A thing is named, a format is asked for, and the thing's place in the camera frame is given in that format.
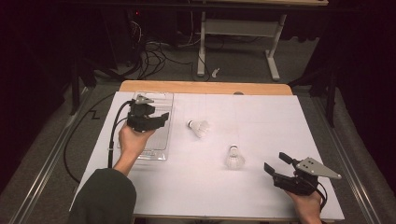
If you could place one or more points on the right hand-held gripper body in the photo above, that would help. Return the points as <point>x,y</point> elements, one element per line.
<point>295,183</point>

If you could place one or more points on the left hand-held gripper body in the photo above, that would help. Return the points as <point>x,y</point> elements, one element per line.
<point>140,123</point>

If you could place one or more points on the clear plastic tray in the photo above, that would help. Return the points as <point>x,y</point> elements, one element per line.
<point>160,137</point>

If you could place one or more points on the white plastic shuttlecock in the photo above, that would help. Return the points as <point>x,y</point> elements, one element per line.
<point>200,127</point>
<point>234,158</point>

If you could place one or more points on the person's left hand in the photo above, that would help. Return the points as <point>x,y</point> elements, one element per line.
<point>134,143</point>

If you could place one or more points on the person's right hand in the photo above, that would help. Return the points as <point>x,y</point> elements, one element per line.
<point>309,208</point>

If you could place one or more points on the small white floor object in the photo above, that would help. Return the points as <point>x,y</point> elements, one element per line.
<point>215,73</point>

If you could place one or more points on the black metal stand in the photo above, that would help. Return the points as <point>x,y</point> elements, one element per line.
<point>74,90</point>
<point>331,99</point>

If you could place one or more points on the dark round table grommet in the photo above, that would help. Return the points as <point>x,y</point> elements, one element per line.
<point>238,93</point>

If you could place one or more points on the metal floor rail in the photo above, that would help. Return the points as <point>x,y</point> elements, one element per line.
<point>351,174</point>
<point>48,165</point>

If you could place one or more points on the white metal desk frame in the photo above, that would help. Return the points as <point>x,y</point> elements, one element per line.
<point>239,27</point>

